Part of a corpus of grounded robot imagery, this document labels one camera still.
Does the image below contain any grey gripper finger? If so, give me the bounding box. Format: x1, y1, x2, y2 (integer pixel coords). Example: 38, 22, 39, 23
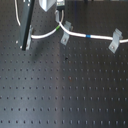
55, 10, 64, 23

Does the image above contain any grey robot gripper body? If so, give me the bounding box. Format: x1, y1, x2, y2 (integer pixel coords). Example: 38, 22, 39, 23
38, 0, 67, 12

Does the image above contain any white cable with blue band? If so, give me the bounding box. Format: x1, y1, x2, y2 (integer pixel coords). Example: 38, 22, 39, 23
30, 22, 128, 43

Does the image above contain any black metal post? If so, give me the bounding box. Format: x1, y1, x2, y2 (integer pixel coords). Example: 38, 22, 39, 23
18, 0, 35, 51

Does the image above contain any grey cable clip middle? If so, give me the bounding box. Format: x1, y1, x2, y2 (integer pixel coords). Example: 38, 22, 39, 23
61, 21, 72, 45

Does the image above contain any grey cable clip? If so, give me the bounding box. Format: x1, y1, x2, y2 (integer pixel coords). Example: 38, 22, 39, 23
109, 29, 123, 53
61, 21, 72, 45

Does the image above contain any thin white wire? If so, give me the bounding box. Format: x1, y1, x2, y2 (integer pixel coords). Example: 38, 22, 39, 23
13, 0, 22, 27

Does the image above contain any grey post base bracket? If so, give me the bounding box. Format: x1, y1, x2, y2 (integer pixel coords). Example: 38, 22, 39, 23
22, 25, 33, 51

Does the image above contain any grey cable clip right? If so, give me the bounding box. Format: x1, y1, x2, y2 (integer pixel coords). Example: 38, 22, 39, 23
109, 29, 123, 53

